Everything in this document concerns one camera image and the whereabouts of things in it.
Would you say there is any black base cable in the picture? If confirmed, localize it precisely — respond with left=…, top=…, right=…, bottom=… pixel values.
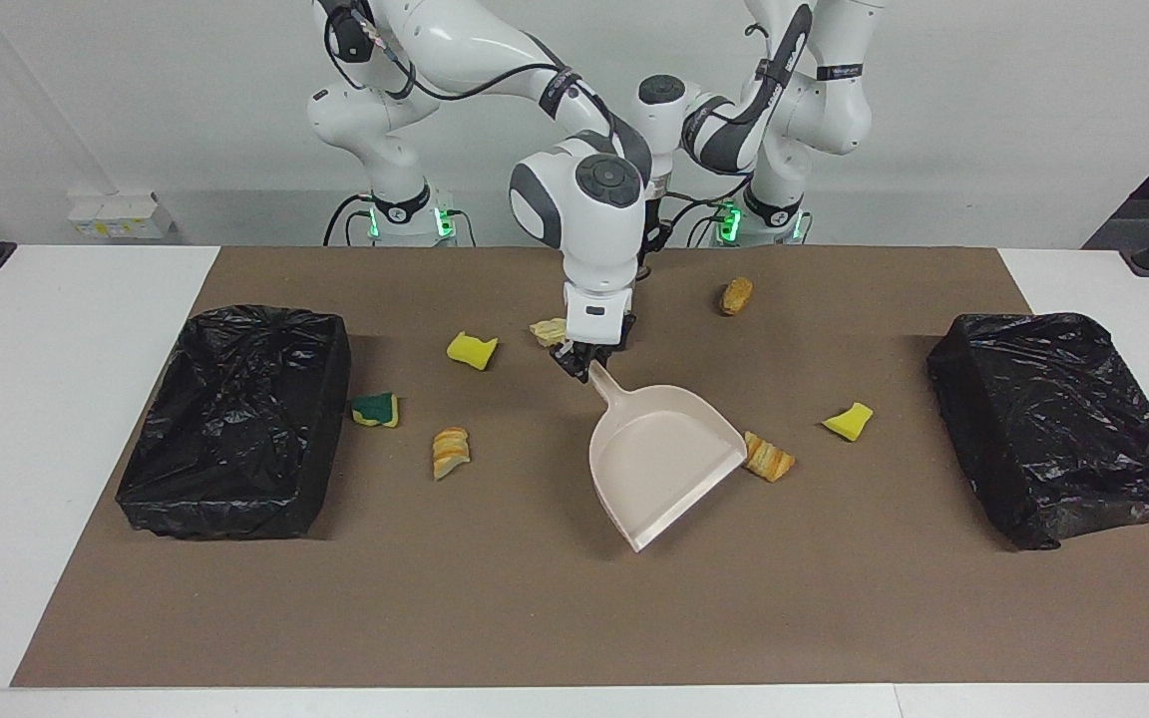
left=323, top=192, right=376, bottom=247
left=674, top=194, right=730, bottom=248

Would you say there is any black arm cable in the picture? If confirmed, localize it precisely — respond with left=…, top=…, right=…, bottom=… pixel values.
left=654, top=0, right=815, bottom=250
left=320, top=0, right=655, bottom=200

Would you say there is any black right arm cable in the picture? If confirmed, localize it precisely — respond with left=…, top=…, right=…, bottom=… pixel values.
left=320, top=0, right=655, bottom=200

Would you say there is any beige plastic dustpan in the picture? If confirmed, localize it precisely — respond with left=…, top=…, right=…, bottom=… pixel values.
left=586, top=360, right=748, bottom=553

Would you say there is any black bag lined bin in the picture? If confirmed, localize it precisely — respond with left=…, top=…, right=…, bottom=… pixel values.
left=926, top=312, right=1149, bottom=551
left=115, top=304, right=353, bottom=541

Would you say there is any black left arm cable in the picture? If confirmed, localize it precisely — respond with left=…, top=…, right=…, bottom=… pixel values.
left=654, top=0, right=815, bottom=250

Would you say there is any green and yellow sponge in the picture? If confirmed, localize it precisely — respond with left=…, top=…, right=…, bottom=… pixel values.
left=351, top=391, right=400, bottom=429

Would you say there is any brown table mat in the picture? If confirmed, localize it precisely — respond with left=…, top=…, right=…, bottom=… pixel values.
left=11, top=246, right=1149, bottom=689

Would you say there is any striped croissant piece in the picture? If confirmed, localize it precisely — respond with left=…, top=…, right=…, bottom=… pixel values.
left=432, top=426, right=472, bottom=482
left=742, top=431, right=796, bottom=484

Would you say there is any yellow sponge piece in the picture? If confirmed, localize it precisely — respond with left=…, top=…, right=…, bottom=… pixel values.
left=822, top=402, right=875, bottom=443
left=446, top=331, right=499, bottom=372

